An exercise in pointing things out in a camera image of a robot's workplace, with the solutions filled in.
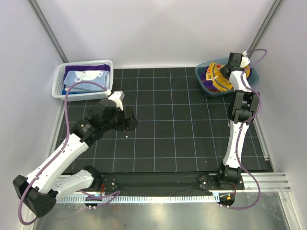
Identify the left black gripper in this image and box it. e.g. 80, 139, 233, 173
102, 106, 138, 132

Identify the light blue white towel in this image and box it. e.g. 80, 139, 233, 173
63, 70, 110, 92

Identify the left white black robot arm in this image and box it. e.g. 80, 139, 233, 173
13, 99, 138, 218

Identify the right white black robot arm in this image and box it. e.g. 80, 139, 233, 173
216, 51, 259, 190

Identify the yellow purple patterned towel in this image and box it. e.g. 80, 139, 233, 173
200, 57, 252, 94

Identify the teal plastic bin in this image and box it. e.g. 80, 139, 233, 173
195, 56, 260, 97

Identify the white plastic basket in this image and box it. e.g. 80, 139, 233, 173
51, 60, 114, 102

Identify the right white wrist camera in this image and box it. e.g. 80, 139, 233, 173
240, 55, 250, 68

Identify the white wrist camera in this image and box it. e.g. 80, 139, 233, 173
240, 55, 250, 68
108, 91, 125, 111

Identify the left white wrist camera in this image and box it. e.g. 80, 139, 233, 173
108, 91, 125, 111

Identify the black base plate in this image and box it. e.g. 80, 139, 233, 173
92, 172, 245, 196

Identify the right aluminium frame post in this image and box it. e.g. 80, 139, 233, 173
247, 0, 284, 56

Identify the aluminium frame post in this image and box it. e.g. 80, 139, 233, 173
247, 0, 284, 56
27, 0, 69, 63

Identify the white slotted cable duct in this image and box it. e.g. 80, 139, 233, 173
58, 193, 220, 204

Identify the aluminium rail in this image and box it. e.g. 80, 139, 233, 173
30, 172, 292, 195

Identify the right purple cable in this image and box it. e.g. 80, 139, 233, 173
222, 49, 268, 209

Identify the left aluminium frame post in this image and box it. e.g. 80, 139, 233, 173
27, 0, 69, 63

